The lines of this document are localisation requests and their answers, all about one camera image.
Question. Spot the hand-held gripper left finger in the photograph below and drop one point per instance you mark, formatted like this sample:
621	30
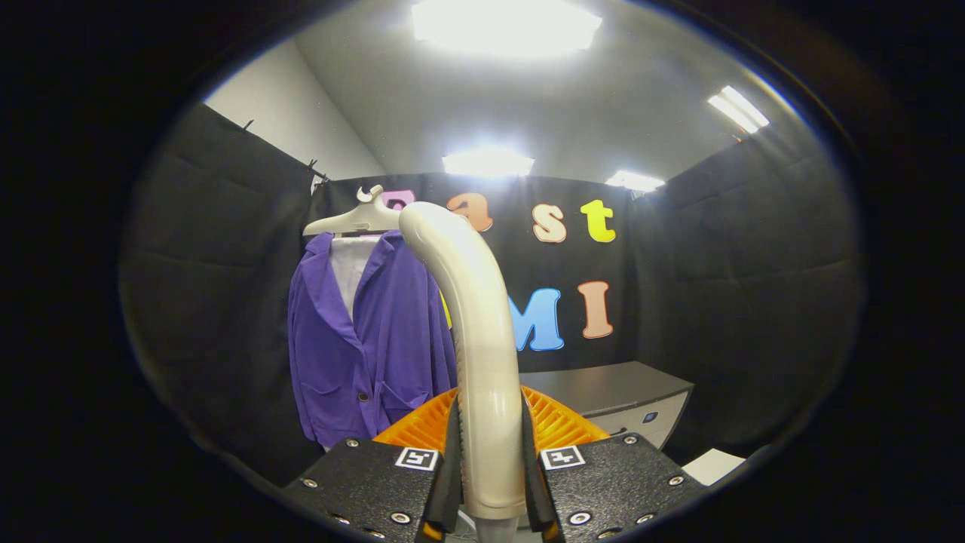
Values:
369	483

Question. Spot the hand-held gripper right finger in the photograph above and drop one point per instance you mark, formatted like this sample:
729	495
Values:
603	483

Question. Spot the purple jacket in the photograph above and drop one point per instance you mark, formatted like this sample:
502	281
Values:
392	339

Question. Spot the white garment steamer head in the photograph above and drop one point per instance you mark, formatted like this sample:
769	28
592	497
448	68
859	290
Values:
486	362

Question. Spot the white clothes hanger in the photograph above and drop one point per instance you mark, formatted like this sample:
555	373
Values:
354	219

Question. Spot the grey cabinet with dark top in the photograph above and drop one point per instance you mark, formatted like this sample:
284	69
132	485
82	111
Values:
603	385

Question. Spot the white flat box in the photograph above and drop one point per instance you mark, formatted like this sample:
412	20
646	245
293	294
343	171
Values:
712	466

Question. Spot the white ironing back pad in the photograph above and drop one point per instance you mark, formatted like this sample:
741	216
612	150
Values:
348	271

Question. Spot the long ceiling light strip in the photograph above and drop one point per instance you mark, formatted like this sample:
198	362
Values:
739	109

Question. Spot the large square ceiling light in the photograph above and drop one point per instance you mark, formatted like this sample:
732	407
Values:
505	26

